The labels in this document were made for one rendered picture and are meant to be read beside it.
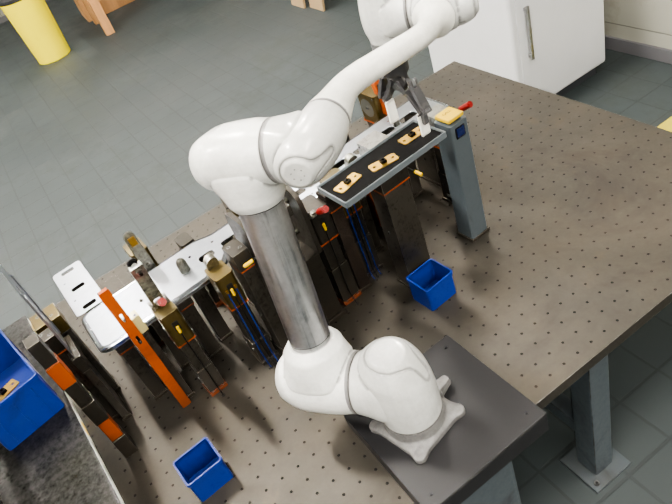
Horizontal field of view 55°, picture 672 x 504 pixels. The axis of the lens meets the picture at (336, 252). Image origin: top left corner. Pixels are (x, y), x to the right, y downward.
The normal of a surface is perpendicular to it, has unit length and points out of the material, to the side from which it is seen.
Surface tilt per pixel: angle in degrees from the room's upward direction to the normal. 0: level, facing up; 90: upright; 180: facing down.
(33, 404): 90
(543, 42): 90
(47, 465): 0
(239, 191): 86
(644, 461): 0
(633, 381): 0
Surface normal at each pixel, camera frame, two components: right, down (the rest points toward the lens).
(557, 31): 0.52, 0.43
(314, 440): -0.29, -0.73
